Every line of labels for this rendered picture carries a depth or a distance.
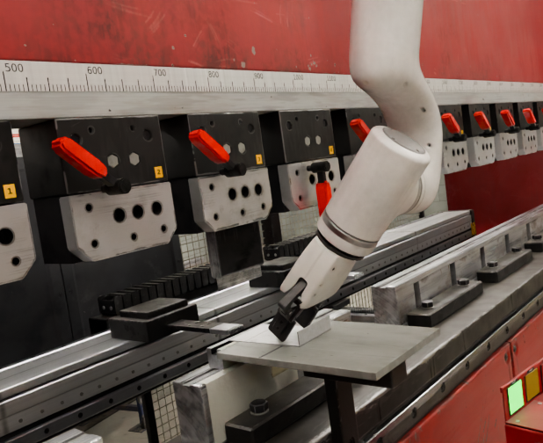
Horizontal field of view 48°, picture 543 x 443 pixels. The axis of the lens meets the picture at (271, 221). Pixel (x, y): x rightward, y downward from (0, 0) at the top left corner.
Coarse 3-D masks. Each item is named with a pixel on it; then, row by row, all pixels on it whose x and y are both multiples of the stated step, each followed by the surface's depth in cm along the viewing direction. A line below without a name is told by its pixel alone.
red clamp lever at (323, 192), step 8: (312, 168) 101; (320, 168) 100; (328, 168) 100; (320, 176) 101; (320, 184) 101; (328, 184) 101; (320, 192) 101; (328, 192) 101; (320, 200) 101; (328, 200) 100; (320, 208) 101; (320, 216) 102
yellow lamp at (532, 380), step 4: (536, 368) 109; (532, 372) 108; (536, 372) 109; (528, 376) 107; (532, 376) 108; (536, 376) 108; (528, 380) 106; (532, 380) 108; (536, 380) 108; (528, 384) 106; (532, 384) 108; (536, 384) 108; (528, 388) 106; (532, 388) 108; (536, 388) 108; (528, 392) 106; (532, 392) 108; (536, 392) 108; (528, 396) 106; (532, 396) 107; (528, 400) 106
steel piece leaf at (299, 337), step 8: (320, 320) 89; (328, 320) 91; (296, 328) 94; (304, 328) 86; (312, 328) 88; (320, 328) 89; (328, 328) 91; (256, 336) 93; (264, 336) 92; (272, 336) 92; (288, 336) 90; (296, 336) 90; (304, 336) 86; (312, 336) 88; (264, 344) 89; (272, 344) 88; (280, 344) 87; (288, 344) 87; (296, 344) 86; (304, 344) 86
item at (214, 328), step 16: (144, 304) 112; (160, 304) 110; (176, 304) 110; (192, 304) 112; (112, 320) 109; (128, 320) 107; (144, 320) 105; (160, 320) 106; (176, 320) 108; (192, 320) 107; (112, 336) 110; (128, 336) 107; (144, 336) 104; (160, 336) 105
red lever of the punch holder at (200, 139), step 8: (192, 136) 79; (200, 136) 79; (208, 136) 80; (200, 144) 80; (208, 144) 80; (216, 144) 81; (208, 152) 81; (216, 152) 81; (224, 152) 82; (216, 160) 82; (224, 160) 82; (224, 168) 85; (232, 168) 84; (240, 168) 84; (232, 176) 85
